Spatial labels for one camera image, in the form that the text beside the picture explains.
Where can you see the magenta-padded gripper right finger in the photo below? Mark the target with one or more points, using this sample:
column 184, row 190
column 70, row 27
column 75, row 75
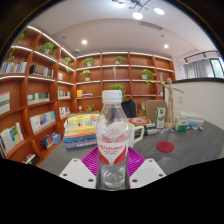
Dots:
column 146, row 171

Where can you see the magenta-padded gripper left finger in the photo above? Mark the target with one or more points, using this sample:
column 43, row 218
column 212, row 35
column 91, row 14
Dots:
column 76, row 171

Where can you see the clear plastic water bottle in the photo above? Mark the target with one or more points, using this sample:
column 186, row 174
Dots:
column 112, row 150

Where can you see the flat round red coaster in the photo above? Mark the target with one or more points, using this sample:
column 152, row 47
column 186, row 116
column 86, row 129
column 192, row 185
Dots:
column 165, row 146

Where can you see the cream mug with red print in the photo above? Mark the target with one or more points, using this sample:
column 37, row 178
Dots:
column 135, row 134

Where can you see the stack of colourful books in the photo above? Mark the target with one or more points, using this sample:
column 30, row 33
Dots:
column 80, row 131

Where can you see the stack of dark books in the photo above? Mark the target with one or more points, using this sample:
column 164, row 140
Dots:
column 146, row 128

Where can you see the green and white carton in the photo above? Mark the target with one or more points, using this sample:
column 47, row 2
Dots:
column 160, row 118

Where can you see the small green and white box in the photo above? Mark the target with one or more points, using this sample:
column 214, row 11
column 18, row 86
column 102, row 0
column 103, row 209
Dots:
column 181, row 124

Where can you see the brown cardboard sheet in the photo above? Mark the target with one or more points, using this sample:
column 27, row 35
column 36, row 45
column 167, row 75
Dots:
column 150, row 108

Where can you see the dark office chair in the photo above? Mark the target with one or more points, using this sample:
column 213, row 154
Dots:
column 129, row 108

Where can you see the wooden shelf unit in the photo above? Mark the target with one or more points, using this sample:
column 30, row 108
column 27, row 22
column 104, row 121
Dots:
column 43, row 110

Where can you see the flat white box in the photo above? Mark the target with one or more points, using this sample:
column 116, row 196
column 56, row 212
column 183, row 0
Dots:
column 192, row 116

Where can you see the wooden artist mannequin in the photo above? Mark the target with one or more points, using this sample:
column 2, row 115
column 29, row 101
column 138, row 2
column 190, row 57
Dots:
column 170, row 100

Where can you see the grey curtain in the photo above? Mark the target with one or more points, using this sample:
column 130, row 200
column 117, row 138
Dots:
column 196, row 69

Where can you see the window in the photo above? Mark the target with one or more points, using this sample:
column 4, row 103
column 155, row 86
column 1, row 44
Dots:
column 217, row 68

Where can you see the branched ceiling lamp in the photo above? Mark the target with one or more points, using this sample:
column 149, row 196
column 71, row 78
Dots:
column 137, row 13

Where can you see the white wall socket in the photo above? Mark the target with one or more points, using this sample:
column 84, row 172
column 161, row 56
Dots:
column 181, row 99

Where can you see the black ceiling track rail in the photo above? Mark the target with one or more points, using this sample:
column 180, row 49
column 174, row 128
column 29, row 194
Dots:
column 200, row 54

